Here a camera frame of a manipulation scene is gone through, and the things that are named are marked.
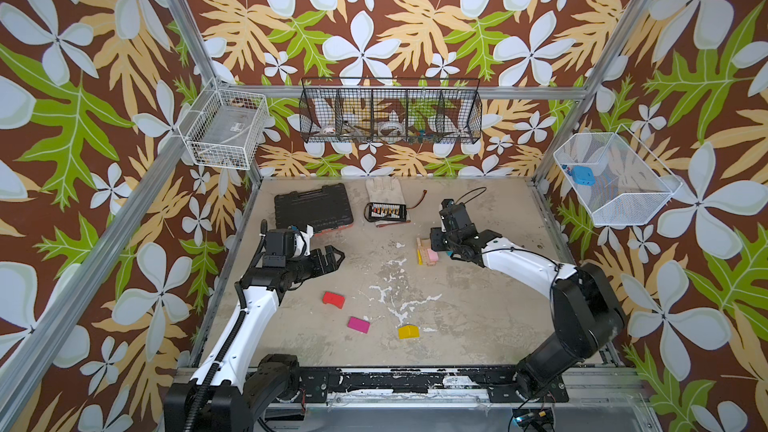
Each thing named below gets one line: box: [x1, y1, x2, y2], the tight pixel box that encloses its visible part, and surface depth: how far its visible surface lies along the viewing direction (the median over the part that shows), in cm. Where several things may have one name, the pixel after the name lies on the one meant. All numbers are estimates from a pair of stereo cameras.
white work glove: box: [365, 176, 406, 205], surface depth 117 cm
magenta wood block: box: [346, 316, 371, 334], surface depth 86 cm
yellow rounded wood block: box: [397, 324, 421, 340], surface depth 84 cm
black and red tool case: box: [274, 183, 354, 236], surface depth 109 cm
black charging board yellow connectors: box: [364, 190, 427, 222], surface depth 109 cm
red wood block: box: [322, 291, 345, 309], surface depth 90 cm
